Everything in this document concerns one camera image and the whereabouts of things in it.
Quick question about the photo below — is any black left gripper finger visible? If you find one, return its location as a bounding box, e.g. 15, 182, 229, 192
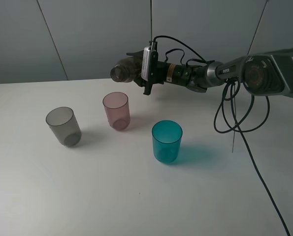
133, 78, 146, 87

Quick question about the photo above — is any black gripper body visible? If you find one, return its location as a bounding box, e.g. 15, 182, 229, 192
153, 61, 192, 86

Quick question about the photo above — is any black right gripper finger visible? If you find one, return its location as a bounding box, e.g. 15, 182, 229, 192
126, 50, 144, 59

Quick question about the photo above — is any translucent smoky water bottle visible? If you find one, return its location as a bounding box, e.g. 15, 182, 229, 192
110, 57, 142, 83

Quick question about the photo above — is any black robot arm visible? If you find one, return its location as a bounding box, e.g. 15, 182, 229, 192
122, 48, 293, 98

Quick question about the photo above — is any translucent pink plastic cup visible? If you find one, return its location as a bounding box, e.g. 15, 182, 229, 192
102, 92, 130, 131

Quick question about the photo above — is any translucent teal plastic cup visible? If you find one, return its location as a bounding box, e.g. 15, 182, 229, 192
152, 120, 183, 164

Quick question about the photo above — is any translucent grey plastic cup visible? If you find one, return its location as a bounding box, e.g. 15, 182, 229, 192
46, 107, 82, 147

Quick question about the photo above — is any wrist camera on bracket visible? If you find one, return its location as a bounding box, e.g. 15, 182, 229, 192
141, 41, 158, 95

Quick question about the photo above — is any black cable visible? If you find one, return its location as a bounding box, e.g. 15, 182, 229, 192
153, 35, 291, 236

